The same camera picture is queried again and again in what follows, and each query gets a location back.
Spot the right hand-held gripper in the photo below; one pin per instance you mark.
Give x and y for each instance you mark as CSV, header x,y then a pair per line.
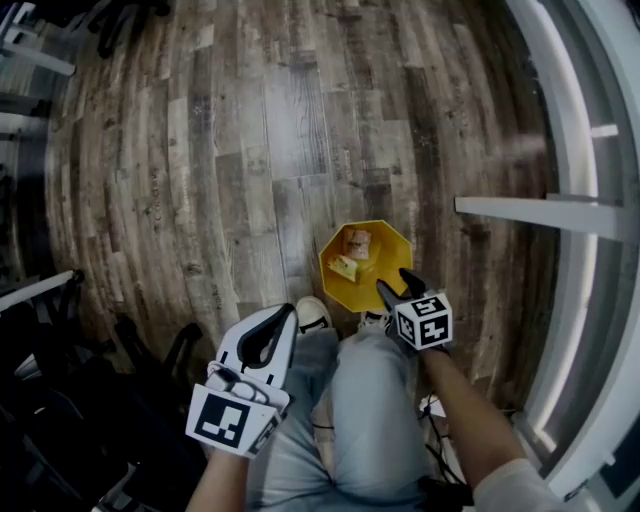
x,y
422,322

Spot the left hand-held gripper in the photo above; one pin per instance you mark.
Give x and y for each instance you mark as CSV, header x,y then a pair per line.
x,y
215,420

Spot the yellow waste bin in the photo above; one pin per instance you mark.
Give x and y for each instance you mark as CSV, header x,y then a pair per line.
x,y
350,295

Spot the yellow packet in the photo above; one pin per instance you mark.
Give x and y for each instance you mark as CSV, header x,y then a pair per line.
x,y
344,267

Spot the clear snack packet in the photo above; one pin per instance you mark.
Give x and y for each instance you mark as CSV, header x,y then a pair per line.
x,y
358,244

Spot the person's right forearm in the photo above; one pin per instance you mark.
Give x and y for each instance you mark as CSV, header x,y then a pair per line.
x,y
470,415

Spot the person's left forearm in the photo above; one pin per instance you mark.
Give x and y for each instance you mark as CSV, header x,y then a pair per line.
x,y
215,480

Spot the person's left hand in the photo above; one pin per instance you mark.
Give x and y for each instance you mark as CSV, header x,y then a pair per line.
x,y
235,387

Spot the person's right shoe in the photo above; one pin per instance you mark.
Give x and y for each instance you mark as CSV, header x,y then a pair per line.
x,y
372,320

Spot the person's shoe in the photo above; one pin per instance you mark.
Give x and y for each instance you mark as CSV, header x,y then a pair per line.
x,y
372,320
312,315

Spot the person's left shoe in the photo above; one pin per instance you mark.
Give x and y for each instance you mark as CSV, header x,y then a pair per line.
x,y
312,315

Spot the person's light blue trousers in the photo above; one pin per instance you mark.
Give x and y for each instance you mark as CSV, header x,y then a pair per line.
x,y
370,410

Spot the white desk leg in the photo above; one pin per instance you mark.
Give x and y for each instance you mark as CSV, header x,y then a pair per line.
x,y
540,215

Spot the black office chair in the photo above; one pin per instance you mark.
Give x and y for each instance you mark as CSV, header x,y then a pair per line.
x,y
100,430

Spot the black waist device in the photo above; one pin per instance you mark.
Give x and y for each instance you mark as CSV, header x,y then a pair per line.
x,y
445,492

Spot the person's pale shirt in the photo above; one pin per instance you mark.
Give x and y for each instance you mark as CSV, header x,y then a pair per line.
x,y
515,487

